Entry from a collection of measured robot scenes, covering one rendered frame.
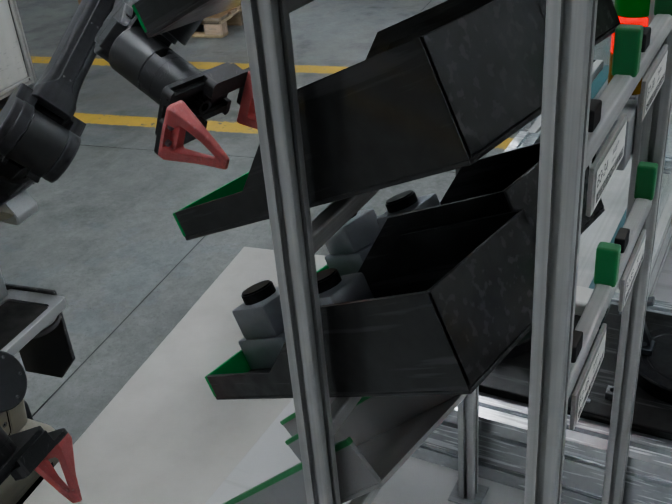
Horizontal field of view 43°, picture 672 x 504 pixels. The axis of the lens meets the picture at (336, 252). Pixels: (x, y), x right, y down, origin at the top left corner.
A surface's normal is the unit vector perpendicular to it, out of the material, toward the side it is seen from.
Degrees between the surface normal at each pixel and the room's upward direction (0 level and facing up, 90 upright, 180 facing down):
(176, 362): 0
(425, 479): 0
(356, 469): 90
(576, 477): 90
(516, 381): 0
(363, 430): 90
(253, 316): 90
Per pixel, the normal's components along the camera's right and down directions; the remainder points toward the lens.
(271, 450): -0.07, -0.86
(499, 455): -0.47, 0.47
